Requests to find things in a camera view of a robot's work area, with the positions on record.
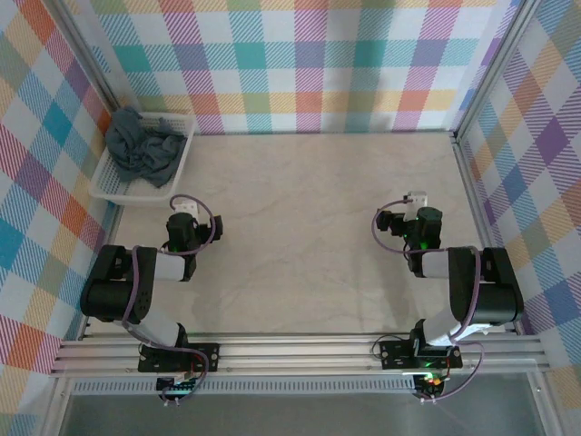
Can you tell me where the grey t-shirt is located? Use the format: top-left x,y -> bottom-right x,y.
104,106 -> 187,190

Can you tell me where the white perforated plastic basket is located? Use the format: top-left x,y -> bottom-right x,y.
88,112 -> 198,206

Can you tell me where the small electronics board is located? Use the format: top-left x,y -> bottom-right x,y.
156,375 -> 201,395
413,371 -> 448,397

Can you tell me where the grey metal panel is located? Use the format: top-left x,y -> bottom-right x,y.
56,392 -> 548,436

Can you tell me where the purple cable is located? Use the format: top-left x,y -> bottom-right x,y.
120,193 -> 217,406
371,194 -> 486,403

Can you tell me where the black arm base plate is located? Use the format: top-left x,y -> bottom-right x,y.
379,335 -> 464,372
137,342 -> 222,374

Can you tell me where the long aluminium base rail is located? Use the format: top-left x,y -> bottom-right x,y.
49,333 -> 550,378

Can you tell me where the white slotted cable duct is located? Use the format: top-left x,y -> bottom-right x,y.
72,379 -> 417,395

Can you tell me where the aluminium frame post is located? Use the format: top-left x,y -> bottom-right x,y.
54,0 -> 126,133
453,0 -> 544,141

